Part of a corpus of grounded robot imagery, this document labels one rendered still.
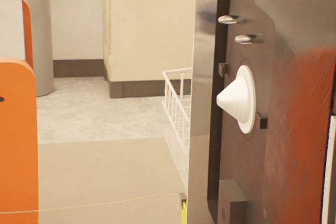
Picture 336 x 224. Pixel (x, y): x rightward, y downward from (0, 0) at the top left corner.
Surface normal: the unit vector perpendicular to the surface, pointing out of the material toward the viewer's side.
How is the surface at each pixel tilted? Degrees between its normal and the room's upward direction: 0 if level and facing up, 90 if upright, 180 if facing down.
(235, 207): 90
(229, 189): 0
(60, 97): 0
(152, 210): 0
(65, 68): 90
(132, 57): 90
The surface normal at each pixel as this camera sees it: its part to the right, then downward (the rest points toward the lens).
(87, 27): 0.17, 0.37
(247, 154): -0.99, 0.04
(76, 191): 0.03, -0.93
